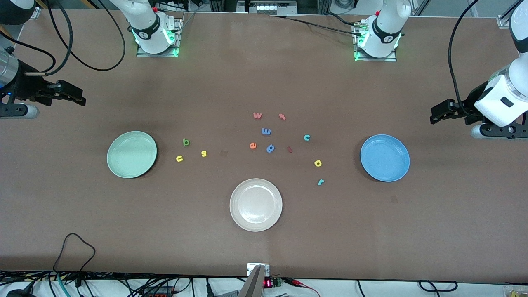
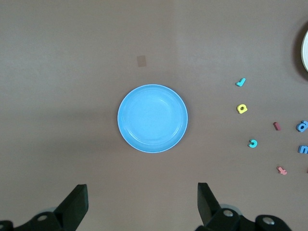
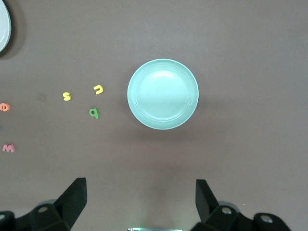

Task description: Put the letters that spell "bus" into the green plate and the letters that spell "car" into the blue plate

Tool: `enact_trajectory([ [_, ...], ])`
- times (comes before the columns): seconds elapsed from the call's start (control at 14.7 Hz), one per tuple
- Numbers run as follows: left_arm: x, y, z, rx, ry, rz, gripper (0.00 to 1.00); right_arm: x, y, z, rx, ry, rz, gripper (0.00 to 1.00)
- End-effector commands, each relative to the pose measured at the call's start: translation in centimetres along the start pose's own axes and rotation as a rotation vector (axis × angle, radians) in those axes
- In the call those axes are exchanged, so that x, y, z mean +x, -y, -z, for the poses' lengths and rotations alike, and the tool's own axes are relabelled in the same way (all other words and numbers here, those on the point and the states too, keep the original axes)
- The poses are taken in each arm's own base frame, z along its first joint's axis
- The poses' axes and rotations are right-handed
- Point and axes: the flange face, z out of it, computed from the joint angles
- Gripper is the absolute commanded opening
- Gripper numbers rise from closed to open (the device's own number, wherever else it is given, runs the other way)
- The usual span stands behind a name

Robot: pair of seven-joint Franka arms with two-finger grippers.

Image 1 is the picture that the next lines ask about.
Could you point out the green plate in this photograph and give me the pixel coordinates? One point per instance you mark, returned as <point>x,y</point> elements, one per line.
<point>132,154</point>

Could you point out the yellow letter d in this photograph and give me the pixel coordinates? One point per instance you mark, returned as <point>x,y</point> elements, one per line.
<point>317,163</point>

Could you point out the red clip leads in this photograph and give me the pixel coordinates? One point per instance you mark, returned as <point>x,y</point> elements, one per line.
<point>295,282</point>

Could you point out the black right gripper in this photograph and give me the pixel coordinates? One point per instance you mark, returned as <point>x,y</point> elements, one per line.
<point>25,87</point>

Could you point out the green terminal block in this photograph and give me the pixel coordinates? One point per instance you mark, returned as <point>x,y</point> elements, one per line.
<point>277,282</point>

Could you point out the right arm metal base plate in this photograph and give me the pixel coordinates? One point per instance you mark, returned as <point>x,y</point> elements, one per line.
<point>156,55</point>

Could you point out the small yellow object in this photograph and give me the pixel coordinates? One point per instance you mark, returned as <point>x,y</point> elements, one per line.
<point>512,293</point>

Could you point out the beige plate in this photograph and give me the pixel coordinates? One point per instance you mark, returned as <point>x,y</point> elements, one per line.
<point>255,205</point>

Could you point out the metal box with white lights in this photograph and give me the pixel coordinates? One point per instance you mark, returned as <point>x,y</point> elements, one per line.
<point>266,8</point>

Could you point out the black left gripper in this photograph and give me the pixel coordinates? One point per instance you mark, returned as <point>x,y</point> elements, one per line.
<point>470,104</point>

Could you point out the red LED display module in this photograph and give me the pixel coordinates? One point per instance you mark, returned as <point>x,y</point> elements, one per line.
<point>268,283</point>

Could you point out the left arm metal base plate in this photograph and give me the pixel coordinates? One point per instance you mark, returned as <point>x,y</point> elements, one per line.
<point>375,59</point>

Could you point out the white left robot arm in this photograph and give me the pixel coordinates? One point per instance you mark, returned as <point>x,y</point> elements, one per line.
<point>383,37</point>

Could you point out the small metal bracket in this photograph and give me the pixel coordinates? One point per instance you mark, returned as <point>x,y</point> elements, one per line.
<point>250,268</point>

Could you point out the blue letter p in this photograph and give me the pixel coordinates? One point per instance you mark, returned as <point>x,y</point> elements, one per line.
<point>268,149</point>

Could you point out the salmon letter w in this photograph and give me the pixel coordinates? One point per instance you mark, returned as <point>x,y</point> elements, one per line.
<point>257,116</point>

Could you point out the blue letter m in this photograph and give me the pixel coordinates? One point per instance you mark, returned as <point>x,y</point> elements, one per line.
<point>266,131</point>

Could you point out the blue plate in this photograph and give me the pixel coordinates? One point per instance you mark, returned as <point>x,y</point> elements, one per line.
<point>385,158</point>

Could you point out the aluminium corner bracket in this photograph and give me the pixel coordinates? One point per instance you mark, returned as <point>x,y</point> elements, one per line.
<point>504,20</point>
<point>36,14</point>

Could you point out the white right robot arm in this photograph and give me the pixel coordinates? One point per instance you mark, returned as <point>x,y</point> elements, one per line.
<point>150,37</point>

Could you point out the grey camera mount bar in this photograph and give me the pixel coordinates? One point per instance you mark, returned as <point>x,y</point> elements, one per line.
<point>253,284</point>

